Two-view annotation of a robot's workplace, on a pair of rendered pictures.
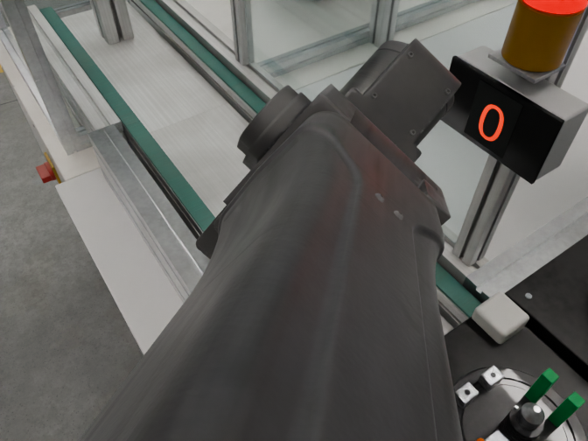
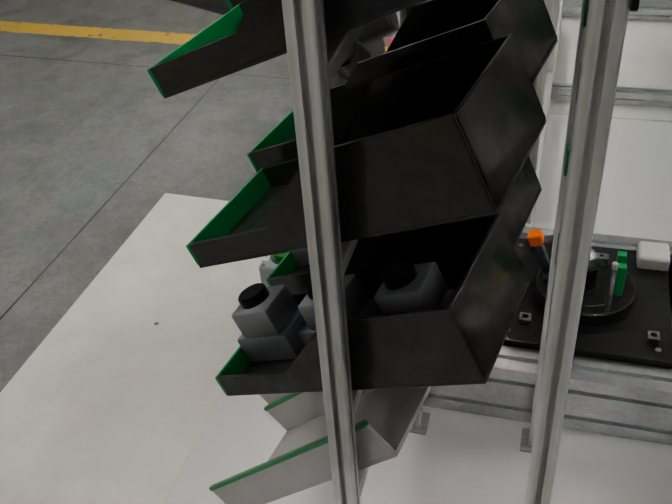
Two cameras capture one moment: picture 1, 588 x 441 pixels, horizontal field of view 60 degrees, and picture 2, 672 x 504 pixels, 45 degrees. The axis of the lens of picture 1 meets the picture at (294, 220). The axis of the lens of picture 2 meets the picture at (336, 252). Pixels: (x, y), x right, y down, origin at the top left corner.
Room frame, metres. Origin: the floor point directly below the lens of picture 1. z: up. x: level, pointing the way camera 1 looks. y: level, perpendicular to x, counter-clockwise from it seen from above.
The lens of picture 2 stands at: (-0.52, -0.92, 1.78)
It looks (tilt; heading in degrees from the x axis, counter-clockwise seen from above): 38 degrees down; 52
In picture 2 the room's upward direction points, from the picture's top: 5 degrees counter-clockwise
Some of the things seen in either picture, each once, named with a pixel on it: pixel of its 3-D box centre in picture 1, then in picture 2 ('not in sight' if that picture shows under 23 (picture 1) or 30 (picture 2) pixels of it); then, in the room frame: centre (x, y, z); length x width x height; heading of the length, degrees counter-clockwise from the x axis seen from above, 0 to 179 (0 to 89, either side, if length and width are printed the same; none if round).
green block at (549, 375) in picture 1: (541, 386); not in sight; (0.21, -0.24, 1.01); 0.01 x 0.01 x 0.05; 34
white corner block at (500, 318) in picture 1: (498, 320); not in sight; (0.31, -0.24, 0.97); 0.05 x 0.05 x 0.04; 34
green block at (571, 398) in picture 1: (565, 409); not in sight; (0.19, -0.26, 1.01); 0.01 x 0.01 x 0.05; 34
